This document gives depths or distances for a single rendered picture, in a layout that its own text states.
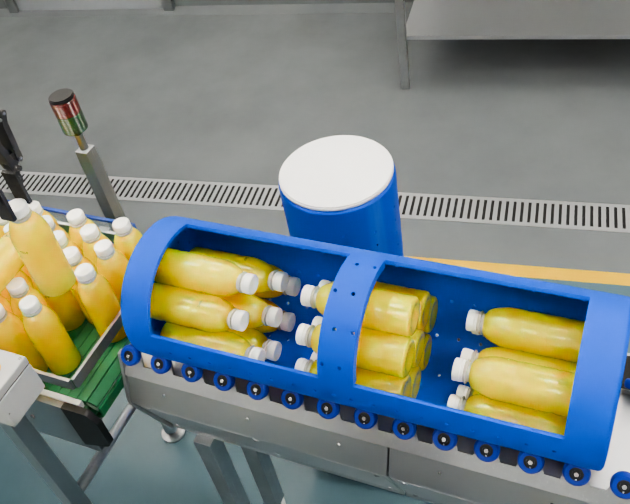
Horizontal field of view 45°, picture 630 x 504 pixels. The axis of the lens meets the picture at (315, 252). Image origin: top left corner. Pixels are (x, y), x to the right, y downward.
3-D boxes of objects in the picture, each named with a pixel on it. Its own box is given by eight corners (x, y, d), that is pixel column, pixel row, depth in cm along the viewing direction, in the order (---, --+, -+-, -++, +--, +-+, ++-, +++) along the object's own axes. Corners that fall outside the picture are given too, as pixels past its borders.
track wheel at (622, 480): (641, 478, 121) (641, 473, 123) (612, 471, 123) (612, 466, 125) (636, 504, 122) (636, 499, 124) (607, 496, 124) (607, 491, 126)
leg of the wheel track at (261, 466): (281, 516, 231) (236, 401, 187) (264, 511, 233) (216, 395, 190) (288, 499, 235) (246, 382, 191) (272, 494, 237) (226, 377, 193)
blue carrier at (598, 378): (596, 502, 124) (618, 414, 104) (150, 380, 156) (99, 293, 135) (618, 361, 141) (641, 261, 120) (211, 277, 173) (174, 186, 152)
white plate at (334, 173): (403, 136, 186) (403, 140, 187) (296, 132, 194) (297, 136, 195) (380, 212, 168) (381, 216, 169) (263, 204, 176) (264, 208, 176)
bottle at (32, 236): (50, 269, 150) (11, 197, 136) (83, 272, 148) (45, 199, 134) (33, 296, 145) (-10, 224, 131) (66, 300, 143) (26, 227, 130)
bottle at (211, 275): (148, 285, 146) (235, 305, 139) (150, 249, 144) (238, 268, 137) (169, 278, 152) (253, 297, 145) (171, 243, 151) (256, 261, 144)
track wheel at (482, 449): (499, 440, 130) (501, 436, 131) (473, 436, 131) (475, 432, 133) (498, 465, 130) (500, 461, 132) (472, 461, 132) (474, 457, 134)
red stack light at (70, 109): (71, 121, 181) (65, 107, 178) (50, 118, 183) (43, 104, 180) (86, 105, 185) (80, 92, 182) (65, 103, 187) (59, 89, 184)
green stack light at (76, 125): (78, 138, 184) (71, 121, 181) (58, 135, 187) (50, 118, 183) (93, 122, 188) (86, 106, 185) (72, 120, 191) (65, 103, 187)
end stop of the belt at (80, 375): (79, 388, 156) (73, 379, 154) (75, 387, 157) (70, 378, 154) (173, 254, 181) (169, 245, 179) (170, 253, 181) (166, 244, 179)
